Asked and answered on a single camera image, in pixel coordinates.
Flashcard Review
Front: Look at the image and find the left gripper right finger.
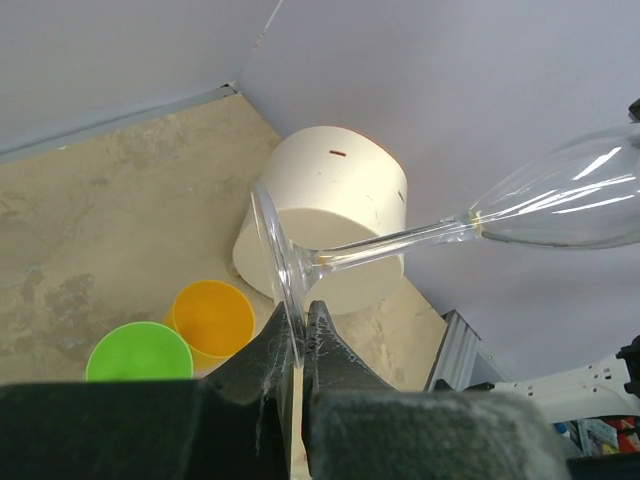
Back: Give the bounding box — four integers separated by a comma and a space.
302, 301, 570, 479

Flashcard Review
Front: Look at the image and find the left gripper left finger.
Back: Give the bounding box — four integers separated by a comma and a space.
1, 307, 293, 479

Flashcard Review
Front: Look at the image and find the orange plastic wine glass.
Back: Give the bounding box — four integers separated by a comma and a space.
164, 280, 256, 374

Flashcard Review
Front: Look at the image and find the clear wine glass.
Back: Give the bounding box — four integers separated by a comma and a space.
251, 122, 639, 367

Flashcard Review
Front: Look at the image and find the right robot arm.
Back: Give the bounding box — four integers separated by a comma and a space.
488, 338, 639, 423

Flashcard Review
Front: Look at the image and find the green plastic wine glass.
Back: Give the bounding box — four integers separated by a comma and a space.
85, 321, 194, 382

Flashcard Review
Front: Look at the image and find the white cylindrical container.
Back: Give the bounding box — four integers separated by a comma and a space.
232, 126, 407, 315

